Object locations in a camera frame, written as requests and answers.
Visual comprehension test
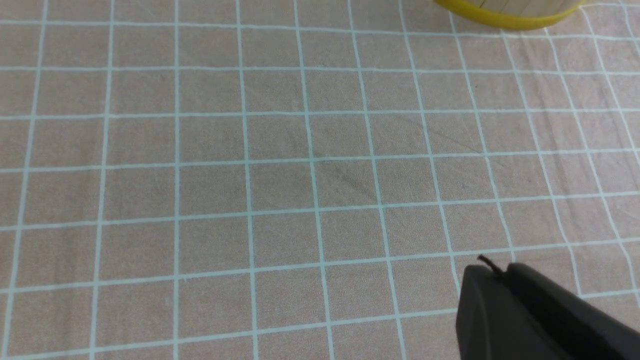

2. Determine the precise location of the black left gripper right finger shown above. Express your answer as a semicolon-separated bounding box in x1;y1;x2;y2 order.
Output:
505;263;639;360

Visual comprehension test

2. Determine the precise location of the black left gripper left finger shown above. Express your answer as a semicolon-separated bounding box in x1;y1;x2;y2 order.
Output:
455;265;570;360

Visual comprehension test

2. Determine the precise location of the bamboo steamer tray yellow rim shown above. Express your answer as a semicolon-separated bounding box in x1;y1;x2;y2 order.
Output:
435;0;585;31

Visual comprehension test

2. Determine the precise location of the pink checkered tablecloth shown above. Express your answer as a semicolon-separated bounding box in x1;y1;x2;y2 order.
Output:
0;0;639;360

